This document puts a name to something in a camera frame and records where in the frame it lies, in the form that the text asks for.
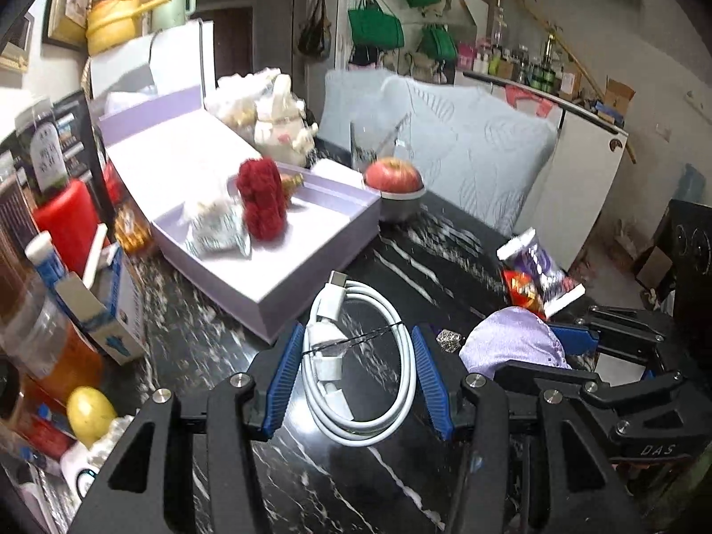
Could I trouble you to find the clear plastic bag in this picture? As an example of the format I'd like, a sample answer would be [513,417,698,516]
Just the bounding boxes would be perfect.
[205,67,282,134]

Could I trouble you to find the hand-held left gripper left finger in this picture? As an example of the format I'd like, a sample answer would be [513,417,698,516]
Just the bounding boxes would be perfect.
[69,323,306,534]

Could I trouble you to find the orange drink bottle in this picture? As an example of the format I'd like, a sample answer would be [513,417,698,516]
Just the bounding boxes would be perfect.
[0,283,106,401]

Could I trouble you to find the clear drinking glass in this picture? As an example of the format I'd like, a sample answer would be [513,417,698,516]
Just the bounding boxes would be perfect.
[349,114,413,170]

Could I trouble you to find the wall intercom panel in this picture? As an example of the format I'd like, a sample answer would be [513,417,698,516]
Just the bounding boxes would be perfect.
[0,11,35,72]

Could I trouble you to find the yellow lemon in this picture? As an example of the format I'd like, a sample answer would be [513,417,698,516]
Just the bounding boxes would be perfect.
[67,386,119,446]

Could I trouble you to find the lavender gift box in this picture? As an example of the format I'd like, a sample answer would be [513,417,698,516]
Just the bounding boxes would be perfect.
[97,85,384,346]

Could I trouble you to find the red orange snack packet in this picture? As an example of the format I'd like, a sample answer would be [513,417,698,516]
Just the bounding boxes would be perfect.
[501,270,543,318]

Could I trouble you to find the pink cloth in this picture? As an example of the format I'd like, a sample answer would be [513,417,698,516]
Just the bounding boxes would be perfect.
[503,86,551,117]

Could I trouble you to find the dark bottle black lid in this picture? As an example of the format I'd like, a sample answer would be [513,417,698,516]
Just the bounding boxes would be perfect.
[16,97,70,201]

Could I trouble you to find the yellow pot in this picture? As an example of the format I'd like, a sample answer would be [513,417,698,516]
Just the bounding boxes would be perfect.
[86,0,170,57]

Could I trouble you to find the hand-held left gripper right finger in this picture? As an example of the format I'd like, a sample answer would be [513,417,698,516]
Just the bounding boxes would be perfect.
[412,325,635,534]

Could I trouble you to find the silver foil packet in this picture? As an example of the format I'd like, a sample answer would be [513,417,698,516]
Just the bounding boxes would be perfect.
[183,192,251,259]

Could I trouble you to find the black speaker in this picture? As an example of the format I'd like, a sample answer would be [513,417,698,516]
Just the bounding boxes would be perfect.
[653,199,712,318]

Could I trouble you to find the red apple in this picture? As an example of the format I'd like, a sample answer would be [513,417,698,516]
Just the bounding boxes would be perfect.
[364,157,424,194]

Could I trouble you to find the purple white snack packet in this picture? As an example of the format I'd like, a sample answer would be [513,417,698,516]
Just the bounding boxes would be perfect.
[497,228,586,318]

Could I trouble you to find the lavender satin cloth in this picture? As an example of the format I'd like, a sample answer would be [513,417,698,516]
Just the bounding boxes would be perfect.
[461,307,571,379]

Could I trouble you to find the gold foil packet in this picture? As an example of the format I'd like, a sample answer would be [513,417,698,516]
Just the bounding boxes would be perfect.
[114,200,154,257]

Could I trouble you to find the red container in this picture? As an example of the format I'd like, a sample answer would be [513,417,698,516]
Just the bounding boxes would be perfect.
[33,178,112,279]

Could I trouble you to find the clear jar brown contents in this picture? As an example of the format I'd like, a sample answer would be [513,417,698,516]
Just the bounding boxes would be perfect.
[0,181,39,284]

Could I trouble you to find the row of bottles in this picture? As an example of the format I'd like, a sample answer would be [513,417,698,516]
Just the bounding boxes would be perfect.
[459,5,579,93]

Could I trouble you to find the red plush toy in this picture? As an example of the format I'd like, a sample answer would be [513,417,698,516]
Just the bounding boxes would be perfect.
[236,157,287,243]

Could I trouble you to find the white bowl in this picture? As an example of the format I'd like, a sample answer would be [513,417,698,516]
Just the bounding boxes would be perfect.
[378,186,428,223]

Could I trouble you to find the large white pillow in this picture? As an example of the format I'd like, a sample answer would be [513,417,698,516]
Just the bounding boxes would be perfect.
[381,77,558,235]

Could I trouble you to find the white round object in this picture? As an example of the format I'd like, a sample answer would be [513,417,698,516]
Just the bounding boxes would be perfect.
[58,417,140,502]

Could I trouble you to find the open cardboard box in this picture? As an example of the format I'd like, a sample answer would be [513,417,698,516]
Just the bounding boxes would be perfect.
[598,79,636,123]

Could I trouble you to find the dark hanging bag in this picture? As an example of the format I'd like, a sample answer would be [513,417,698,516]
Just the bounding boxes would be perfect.
[297,0,333,59]

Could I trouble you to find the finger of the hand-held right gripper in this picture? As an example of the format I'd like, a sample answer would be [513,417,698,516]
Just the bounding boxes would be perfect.
[495,361,688,409]
[550,306,676,354]

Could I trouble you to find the white rabbit figurine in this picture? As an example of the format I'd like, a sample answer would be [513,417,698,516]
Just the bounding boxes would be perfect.
[253,74,319,165]

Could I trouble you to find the black printed pouch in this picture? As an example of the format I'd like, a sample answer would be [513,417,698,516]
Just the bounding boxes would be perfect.
[53,89,112,218]

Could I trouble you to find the green mug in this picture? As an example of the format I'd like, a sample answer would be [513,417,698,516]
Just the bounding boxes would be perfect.
[151,0,197,31]

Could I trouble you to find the dark brown door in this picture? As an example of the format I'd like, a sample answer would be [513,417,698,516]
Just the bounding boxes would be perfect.
[206,4,254,79]

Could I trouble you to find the large green tote bag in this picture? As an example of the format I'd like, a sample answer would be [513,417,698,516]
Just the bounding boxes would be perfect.
[348,0,404,48]

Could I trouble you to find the white fridge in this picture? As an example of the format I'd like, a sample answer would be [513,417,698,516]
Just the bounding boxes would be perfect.
[89,19,218,117]

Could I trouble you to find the small green tote bag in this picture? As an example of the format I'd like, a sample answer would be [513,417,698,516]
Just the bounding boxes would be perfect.
[420,25,458,65]

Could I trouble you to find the white cable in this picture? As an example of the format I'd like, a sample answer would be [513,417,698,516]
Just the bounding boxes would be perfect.
[300,271,418,447]

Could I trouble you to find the blue white carton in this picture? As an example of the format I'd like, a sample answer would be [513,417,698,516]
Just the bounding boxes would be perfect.
[56,242,151,365]

